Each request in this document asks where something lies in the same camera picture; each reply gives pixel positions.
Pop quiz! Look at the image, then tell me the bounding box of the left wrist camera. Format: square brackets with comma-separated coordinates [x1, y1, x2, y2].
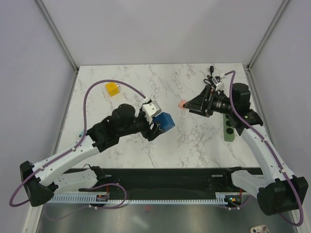
[142, 100, 162, 124]

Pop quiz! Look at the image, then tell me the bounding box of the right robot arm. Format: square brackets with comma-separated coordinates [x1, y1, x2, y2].
[183, 83, 309, 216]

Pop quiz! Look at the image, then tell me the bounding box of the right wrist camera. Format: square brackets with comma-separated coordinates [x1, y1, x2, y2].
[211, 76, 224, 91]

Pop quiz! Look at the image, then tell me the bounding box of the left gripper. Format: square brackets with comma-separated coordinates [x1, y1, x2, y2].
[119, 104, 165, 141]

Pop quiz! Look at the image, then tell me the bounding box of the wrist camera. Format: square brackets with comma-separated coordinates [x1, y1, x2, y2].
[211, 76, 224, 91]
[142, 100, 162, 124]

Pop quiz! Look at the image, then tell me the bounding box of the pink plug adapter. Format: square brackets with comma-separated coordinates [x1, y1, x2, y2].
[178, 100, 187, 109]

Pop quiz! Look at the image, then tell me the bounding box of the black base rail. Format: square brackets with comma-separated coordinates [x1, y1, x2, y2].
[60, 167, 265, 201]

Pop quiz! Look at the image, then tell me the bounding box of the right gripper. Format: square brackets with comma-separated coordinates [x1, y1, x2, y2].
[183, 85, 236, 118]

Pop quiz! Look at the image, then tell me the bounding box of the blue cube socket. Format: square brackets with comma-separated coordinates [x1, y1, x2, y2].
[153, 112, 175, 132]

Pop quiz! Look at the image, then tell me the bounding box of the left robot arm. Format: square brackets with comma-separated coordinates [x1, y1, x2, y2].
[19, 101, 175, 207]

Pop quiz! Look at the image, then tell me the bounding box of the green power strip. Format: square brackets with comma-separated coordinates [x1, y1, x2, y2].
[223, 114, 235, 142]

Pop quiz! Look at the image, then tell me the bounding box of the white cable duct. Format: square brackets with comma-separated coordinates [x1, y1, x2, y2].
[48, 192, 243, 205]

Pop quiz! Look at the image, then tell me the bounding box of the yellow cube socket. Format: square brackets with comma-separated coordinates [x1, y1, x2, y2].
[105, 82, 120, 97]

